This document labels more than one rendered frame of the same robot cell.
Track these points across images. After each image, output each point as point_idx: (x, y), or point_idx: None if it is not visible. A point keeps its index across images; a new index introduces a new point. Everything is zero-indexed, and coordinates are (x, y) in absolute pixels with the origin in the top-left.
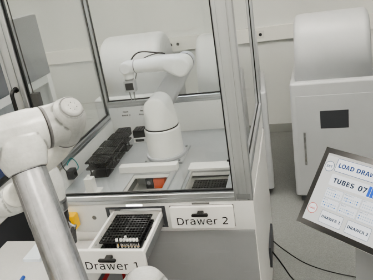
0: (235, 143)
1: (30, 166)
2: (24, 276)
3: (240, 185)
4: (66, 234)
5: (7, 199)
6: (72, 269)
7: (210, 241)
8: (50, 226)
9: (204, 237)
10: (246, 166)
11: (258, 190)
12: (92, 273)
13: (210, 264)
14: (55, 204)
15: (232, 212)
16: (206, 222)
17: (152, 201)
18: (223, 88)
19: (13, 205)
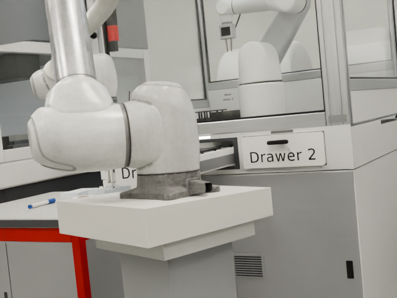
0: (328, 40)
1: None
2: (55, 199)
3: (334, 102)
4: (81, 23)
5: (48, 70)
6: (78, 53)
7: (292, 191)
8: (66, 8)
9: (285, 184)
10: (341, 73)
11: (373, 148)
12: (129, 184)
13: (290, 228)
14: None
15: (322, 141)
16: (288, 157)
17: (222, 130)
18: None
19: (52, 78)
